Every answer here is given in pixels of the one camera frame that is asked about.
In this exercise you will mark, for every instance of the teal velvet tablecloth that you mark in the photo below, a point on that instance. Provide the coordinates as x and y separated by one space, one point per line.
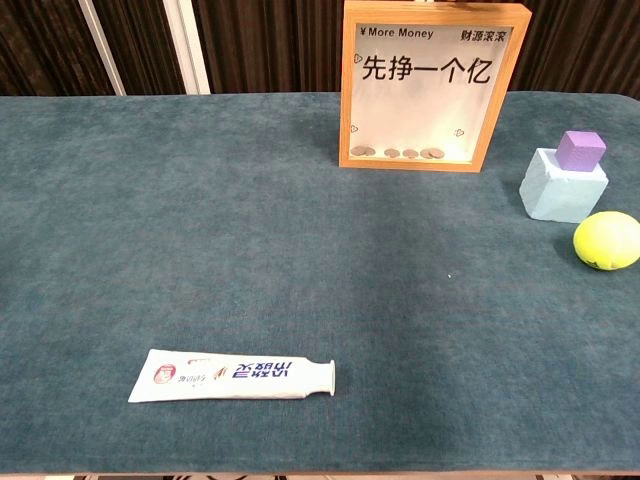
250 225

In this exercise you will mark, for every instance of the white toothpaste tube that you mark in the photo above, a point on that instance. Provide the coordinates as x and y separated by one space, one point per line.
235 377

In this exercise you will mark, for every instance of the dark brown curtain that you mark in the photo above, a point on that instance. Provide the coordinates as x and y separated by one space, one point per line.
275 45

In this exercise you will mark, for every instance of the wide white pole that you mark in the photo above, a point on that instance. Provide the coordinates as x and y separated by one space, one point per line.
187 47

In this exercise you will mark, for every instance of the light blue foam cube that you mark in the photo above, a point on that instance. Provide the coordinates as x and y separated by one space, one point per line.
555 197

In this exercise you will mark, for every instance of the purple foam cube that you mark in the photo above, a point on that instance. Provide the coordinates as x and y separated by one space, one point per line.
580 150

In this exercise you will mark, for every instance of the yellow-green ball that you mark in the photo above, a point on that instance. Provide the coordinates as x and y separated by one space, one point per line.
607 241

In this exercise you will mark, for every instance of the thin white pole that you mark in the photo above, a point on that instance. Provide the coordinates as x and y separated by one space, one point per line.
102 47

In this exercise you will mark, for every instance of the wooden framed money box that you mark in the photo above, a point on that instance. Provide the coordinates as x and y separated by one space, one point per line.
500 100

